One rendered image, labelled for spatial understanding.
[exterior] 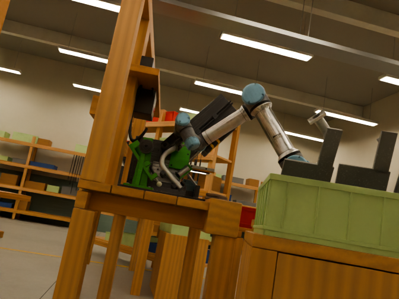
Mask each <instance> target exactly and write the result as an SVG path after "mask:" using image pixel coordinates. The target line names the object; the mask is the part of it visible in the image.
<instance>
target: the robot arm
mask: <svg viewBox="0 0 399 299"><path fill-rule="evenodd" d="M242 101H243V102H244V103H245V104H243V105H241V107H240V109H239V110H237V111H235V112H234V113H232V114H231V115H229V116H228V117H226V118H224V119H223V120H221V121H220V122H218V123H216V124H215V125H214V126H212V127H210V128H209V129H207V130H206V131H204V132H203V133H201V134H199V135H197V134H196V133H195V131H194V130H193V127H192V125H191V124H190V117H189V115H188V114H187V113H184V112H182V113H179V114H178V115H177V116H176V119H175V127H174V133H172V134H171V135H170V136H169V137H168V138H166V139H165V140H164V141H163V142H162V143H161V146H162V147H163V148H164V149H165V150H167V149H168V148H170V147H171V146H174V145H175V144H176V149H175V151H179V150H180V149H181V148H182V147H184V146H186V147H187V149H188V150H191V151H192V150H195V151H198V152H201V151H203V150H205V148H206V146H207V145H209V144H211V143H212V142H214V141H215V140H217V139H219V138H220V137H222V136H223V135H225V134H227V133H228V132H230V131H231V130H233V129H234V128H236V127H238V126H239V125H241V124H242V123H244V122H246V121H247V120H252V119H254V118H257V120H258V121H259V124H260V125H261V127H262V129H263V130H264V132H265V134H266V136H267V138H268V139H269V141H270V143H271V145H272V146H273V148H274V150H275V152H276V153H277V155H278V163H279V165H280V167H281V169H282V167H283V162H284V159H285V158H287V159H291V160H298V161H305V162H309V161H307V160H306V159H304V157H303V155H302V153H301V152H300V150H298V149H295V148H294V146H293V145H292V143H291V141H290V139H289V138H288V136H287V135H286V133H285V131H284V129H283V128H282V126H281V125H280V122H279V121H278V119H277V118H276V116H275V114H274V112H273V111H272V109H271V106H272V103H271V101H270V99H269V98H268V96H267V94H266V92H265V89H264V87H263V86H261V85H260V84H257V83H252V84H248V85H247V86H246V87H245V88H244V89H243V91H242ZM183 142H184V144H182V143H183ZM309 163H310V162H309Z"/></svg>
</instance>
